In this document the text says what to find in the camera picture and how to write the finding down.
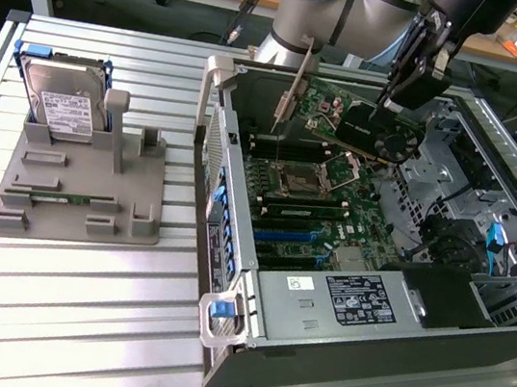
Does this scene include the blue wire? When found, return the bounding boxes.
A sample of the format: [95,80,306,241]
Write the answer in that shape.
[478,220,512,280]

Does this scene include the blue disk caddy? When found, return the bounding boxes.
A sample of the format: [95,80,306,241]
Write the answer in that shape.
[2,39,123,135]

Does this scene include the CPU socket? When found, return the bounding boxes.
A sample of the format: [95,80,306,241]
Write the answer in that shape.
[277,159,337,201]

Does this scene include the green graphics card black fan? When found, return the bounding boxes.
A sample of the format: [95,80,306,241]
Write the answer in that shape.
[268,31,440,170]

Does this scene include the gray case corner bracket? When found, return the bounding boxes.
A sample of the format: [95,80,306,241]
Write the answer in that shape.
[194,52,242,133]
[193,289,254,352]

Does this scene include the open black PC case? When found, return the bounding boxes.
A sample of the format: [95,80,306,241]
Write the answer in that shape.
[155,51,517,387]

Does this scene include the gray plastic parts rack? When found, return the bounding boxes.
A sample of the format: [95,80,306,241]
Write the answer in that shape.
[0,72,181,262]

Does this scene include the gray power supply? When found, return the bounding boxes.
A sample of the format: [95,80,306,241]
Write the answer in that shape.
[246,251,428,365]

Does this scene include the black cooling fan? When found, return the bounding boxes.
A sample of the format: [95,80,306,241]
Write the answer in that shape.
[415,213,495,278]

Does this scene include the metal disk bay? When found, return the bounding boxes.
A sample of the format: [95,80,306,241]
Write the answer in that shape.
[462,263,517,331]

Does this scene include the silver hard disk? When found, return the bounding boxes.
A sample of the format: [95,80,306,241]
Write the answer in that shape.
[13,52,116,148]

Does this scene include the green motherboard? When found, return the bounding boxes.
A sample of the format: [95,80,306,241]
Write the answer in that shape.
[225,135,413,292]

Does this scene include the black RAM slot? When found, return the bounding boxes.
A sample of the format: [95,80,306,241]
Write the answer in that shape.
[247,141,329,168]
[248,131,329,157]

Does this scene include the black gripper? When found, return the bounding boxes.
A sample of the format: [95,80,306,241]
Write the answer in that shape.
[380,0,517,127]

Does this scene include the metal socket cover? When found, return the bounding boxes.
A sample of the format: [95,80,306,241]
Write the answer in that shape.
[319,147,367,185]

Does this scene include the blue case latch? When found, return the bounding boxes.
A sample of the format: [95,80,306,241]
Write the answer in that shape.
[206,297,237,322]

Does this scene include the black expansion slot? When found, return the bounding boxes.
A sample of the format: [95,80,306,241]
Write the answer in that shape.
[254,247,322,278]

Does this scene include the black RAM stick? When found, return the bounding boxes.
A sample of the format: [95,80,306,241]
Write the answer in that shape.
[258,193,351,231]

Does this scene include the thin metal locking lever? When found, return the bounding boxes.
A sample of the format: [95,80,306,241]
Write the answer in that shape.
[272,132,285,165]

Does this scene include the black plastic air shroud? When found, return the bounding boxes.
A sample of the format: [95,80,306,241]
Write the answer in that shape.
[373,258,504,341]

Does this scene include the blue expansion slot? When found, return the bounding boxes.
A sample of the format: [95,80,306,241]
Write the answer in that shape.
[252,223,316,251]

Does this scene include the green RAM stick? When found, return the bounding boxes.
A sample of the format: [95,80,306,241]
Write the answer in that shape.
[2,183,93,208]

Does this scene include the blue card retention clips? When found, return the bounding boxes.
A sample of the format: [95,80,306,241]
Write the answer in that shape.
[197,167,251,294]

